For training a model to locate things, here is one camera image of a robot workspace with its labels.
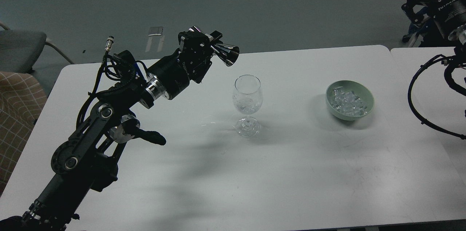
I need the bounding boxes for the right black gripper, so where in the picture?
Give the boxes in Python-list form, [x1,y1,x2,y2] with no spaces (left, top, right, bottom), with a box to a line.
[402,0,466,44]

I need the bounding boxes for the steel double jigger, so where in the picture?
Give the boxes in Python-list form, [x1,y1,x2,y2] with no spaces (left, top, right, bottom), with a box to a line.
[188,26,240,67]

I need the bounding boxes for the clear ice cubes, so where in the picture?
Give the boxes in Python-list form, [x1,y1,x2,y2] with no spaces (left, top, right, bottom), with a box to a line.
[329,86,368,117]

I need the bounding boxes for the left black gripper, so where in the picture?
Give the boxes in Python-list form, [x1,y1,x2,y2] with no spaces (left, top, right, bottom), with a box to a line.
[146,26,222,100]

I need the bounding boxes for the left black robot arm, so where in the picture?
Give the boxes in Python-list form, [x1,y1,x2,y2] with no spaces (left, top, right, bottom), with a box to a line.
[1,26,240,231]

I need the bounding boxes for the metal floor plate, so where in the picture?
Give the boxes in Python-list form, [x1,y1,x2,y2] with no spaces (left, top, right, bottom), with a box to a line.
[147,27,164,36]

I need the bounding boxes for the green bowl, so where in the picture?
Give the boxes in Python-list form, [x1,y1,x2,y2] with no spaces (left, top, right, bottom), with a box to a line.
[325,80,375,121]

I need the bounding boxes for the clear wine glass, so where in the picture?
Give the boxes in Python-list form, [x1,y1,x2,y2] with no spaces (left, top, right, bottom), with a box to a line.
[232,75,263,137]

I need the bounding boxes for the grey chair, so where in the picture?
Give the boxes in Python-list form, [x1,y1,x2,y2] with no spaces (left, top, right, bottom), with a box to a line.
[0,22,75,74]

